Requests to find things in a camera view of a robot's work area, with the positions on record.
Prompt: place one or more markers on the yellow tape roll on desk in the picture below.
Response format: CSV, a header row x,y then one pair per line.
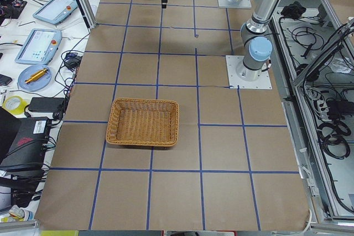
x,y
15,105

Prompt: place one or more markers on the upper teach pendant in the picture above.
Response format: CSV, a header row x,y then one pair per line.
x,y
55,11

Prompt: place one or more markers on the teach pendant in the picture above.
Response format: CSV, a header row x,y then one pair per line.
x,y
39,47
55,11

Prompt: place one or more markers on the black cloth bundle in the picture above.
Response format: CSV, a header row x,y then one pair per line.
x,y
293,11

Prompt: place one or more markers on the lower teach pendant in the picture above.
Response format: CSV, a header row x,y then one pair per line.
x,y
39,47

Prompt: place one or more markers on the wicker basket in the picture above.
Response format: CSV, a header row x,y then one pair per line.
x,y
143,122

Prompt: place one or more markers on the brass cylinder tool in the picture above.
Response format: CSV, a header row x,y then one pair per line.
x,y
36,76

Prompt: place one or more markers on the blue plate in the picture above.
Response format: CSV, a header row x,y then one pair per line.
x,y
36,85

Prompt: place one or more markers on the black power adapter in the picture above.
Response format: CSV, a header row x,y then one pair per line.
x,y
45,104

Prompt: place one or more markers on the black phone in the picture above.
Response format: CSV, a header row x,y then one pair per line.
x,y
5,80

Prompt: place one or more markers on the black computer box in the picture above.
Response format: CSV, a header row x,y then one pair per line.
x,y
22,142

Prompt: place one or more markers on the black power brick right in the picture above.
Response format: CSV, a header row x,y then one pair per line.
x,y
342,107

